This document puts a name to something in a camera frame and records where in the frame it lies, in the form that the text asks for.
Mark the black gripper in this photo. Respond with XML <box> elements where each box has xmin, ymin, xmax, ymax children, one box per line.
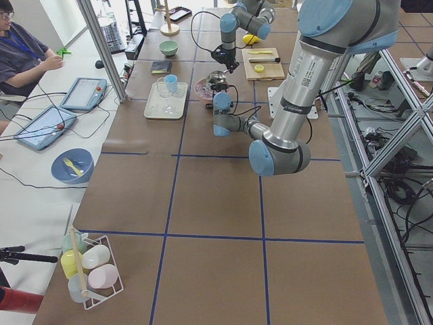
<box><xmin>210</xmin><ymin>83</ymin><xmax>232</xmax><ymax>97</ymax></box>
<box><xmin>210</xmin><ymin>44</ymin><xmax>237</xmax><ymax>74</ymax></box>

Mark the metal ice scoop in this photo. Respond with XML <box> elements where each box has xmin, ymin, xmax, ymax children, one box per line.
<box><xmin>206</xmin><ymin>70</ymin><xmax>227</xmax><ymax>85</ymax></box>

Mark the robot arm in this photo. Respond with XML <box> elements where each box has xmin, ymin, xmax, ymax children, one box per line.
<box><xmin>210</xmin><ymin>1</ymin><xmax>275</xmax><ymax>73</ymax></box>
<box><xmin>212</xmin><ymin>0</ymin><xmax>401</xmax><ymax>176</ymax></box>

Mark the clear ice cubes pile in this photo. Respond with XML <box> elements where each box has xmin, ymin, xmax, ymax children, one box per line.
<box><xmin>195</xmin><ymin>81</ymin><xmax>213</xmax><ymax>100</ymax></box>

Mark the light blue cup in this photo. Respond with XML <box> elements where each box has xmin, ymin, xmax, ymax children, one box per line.
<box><xmin>164</xmin><ymin>74</ymin><xmax>178</xmax><ymax>94</ymax></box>

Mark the white cup in rack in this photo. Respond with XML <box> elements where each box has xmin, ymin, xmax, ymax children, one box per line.
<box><xmin>81</xmin><ymin>244</ymin><xmax>111</xmax><ymax>269</ymax></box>

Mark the green cup in rack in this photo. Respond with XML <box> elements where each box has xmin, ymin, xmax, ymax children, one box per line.
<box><xmin>62</xmin><ymin>230</ymin><xmax>87</xmax><ymax>254</ymax></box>

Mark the pink cup in rack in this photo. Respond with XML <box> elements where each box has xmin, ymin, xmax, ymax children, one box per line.
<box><xmin>88</xmin><ymin>263</ymin><xmax>118</xmax><ymax>289</ymax></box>

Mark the yellow cup in rack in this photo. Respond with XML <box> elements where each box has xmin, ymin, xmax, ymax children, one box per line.
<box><xmin>60</xmin><ymin>250</ymin><xmax>78</xmax><ymax>280</ymax></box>

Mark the clear cup in rack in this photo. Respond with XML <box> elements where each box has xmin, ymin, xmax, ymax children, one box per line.
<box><xmin>68</xmin><ymin>274</ymin><xmax>89</xmax><ymax>303</ymax></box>

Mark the pink bowl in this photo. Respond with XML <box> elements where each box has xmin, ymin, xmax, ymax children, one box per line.
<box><xmin>194</xmin><ymin>79</ymin><xmax>230</xmax><ymax>104</ymax></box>

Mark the yellow plastic knife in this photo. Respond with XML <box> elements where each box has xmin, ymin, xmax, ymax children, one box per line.
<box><xmin>247</xmin><ymin>50</ymin><xmax>273</xmax><ymax>55</ymax></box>

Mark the lemon half slice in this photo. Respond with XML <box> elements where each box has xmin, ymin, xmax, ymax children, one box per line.
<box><xmin>254</xmin><ymin>64</ymin><xmax>265</xmax><ymax>73</ymax></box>

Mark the whole yellow lemon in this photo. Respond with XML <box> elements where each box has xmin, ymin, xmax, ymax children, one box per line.
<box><xmin>242</xmin><ymin>34</ymin><xmax>260</xmax><ymax>45</ymax></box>

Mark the wooden cutting board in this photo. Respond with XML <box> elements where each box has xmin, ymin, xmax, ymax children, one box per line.
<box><xmin>242</xmin><ymin>47</ymin><xmax>286</xmax><ymax>81</ymax></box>

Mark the cream bear tray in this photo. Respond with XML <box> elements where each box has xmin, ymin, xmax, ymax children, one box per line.
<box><xmin>143</xmin><ymin>82</ymin><xmax>189</xmax><ymax>120</ymax></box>

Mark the clear wine glass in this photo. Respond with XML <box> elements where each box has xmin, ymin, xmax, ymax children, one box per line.
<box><xmin>156</xmin><ymin>77</ymin><xmax>173</xmax><ymax>114</ymax></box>

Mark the green bowl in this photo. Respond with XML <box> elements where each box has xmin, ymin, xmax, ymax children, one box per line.
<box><xmin>159</xmin><ymin>40</ymin><xmax>179</xmax><ymax>57</ymax></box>

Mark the grey folded cloth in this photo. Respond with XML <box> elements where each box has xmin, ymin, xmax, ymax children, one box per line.
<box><xmin>150</xmin><ymin>61</ymin><xmax>172</xmax><ymax>74</ymax></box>

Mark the wooden mug tree stand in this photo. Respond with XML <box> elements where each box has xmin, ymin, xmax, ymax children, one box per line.
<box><xmin>160</xmin><ymin>0</ymin><xmax>180</xmax><ymax>37</ymax></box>

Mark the dark tray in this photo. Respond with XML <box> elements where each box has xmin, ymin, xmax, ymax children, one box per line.
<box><xmin>168</xmin><ymin>6</ymin><xmax>192</xmax><ymax>23</ymax></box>

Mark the black keyboard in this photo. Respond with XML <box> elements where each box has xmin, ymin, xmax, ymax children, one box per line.
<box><xmin>100</xmin><ymin>22</ymin><xmax>126</xmax><ymax>54</ymax></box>

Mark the far teach pendant tablet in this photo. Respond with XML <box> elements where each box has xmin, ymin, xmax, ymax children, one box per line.
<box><xmin>60</xmin><ymin>77</ymin><xmax>108</xmax><ymax>112</ymax></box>

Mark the teach pendant tablet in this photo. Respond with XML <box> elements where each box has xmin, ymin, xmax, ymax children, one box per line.
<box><xmin>14</xmin><ymin>105</ymin><xmax>77</xmax><ymax>151</ymax></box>
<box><xmin>60</xmin><ymin>77</ymin><xmax>108</xmax><ymax>112</ymax></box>

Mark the yellow plastic fork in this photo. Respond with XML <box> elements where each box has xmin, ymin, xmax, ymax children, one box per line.
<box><xmin>63</xmin><ymin>157</ymin><xmax>83</xmax><ymax>177</ymax></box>

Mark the blue bowl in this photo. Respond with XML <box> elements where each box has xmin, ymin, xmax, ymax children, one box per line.
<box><xmin>51</xmin><ymin>148</ymin><xmax>94</xmax><ymax>185</ymax></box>

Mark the near teach pendant tablet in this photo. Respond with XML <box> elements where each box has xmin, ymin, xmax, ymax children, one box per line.
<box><xmin>14</xmin><ymin>105</ymin><xmax>77</xmax><ymax>151</ymax></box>

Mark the seated person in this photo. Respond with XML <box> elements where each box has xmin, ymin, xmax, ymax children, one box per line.
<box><xmin>0</xmin><ymin>0</ymin><xmax>65</xmax><ymax>135</ymax></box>

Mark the black tripod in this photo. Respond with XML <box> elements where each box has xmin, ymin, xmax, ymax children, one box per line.
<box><xmin>0</xmin><ymin>245</ymin><xmax>59</xmax><ymax>288</ymax></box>

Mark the red fire extinguisher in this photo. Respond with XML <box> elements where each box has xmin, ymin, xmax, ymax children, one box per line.
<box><xmin>0</xmin><ymin>286</ymin><xmax>44</xmax><ymax>314</ymax></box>

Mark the aluminium frame post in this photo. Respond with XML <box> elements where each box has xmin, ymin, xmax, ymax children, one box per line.
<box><xmin>77</xmin><ymin>0</ymin><xmax>128</xmax><ymax>103</ymax></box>

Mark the white wire cup rack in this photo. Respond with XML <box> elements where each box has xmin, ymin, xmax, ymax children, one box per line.
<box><xmin>68</xmin><ymin>227</ymin><xmax>124</xmax><ymax>311</ymax></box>

